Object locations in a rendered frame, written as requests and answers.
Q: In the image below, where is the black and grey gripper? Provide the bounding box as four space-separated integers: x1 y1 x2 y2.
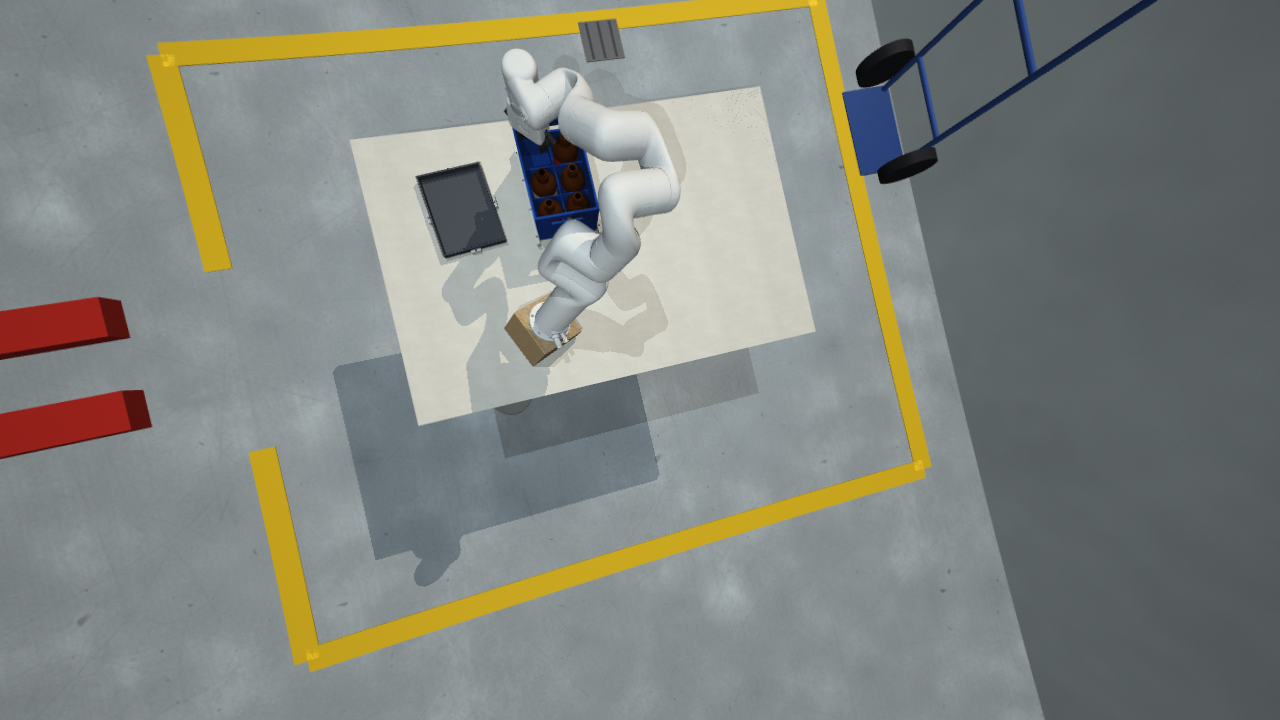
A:
504 97 557 154

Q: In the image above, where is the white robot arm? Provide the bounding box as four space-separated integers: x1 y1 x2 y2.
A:
500 49 681 348

